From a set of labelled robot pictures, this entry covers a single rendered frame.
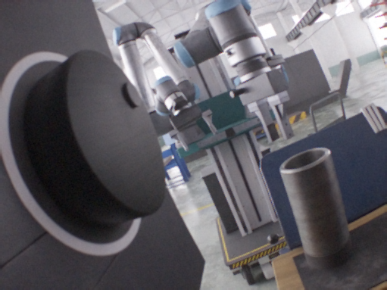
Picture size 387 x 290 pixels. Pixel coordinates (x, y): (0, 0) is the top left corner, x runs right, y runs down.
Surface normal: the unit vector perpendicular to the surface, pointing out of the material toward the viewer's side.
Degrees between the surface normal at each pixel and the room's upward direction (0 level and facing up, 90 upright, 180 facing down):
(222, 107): 90
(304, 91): 90
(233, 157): 90
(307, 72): 87
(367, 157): 59
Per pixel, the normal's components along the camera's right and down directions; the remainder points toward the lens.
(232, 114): 0.04, 0.10
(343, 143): -0.27, -0.35
